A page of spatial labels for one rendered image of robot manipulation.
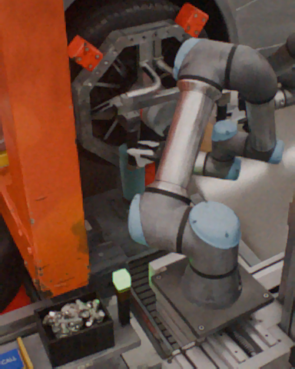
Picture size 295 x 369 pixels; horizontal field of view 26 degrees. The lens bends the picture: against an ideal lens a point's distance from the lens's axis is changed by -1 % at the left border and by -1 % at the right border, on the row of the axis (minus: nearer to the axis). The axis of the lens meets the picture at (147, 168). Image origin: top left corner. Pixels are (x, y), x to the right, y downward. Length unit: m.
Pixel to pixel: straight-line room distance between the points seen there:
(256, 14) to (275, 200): 1.08
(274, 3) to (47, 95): 1.21
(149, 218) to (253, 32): 1.23
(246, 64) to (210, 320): 0.61
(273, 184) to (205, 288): 1.84
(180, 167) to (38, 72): 0.41
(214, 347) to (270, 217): 1.61
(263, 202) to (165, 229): 1.76
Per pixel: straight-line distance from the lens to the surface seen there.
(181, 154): 1.50
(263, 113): 1.68
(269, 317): 1.66
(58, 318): 1.87
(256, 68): 1.55
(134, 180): 2.24
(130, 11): 2.19
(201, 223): 1.41
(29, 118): 1.60
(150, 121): 2.14
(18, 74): 1.54
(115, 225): 2.67
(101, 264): 2.25
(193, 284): 1.52
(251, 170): 3.39
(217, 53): 1.56
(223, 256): 1.45
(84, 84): 2.12
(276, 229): 3.03
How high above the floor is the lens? 1.97
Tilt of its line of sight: 36 degrees down
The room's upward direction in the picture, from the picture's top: 1 degrees counter-clockwise
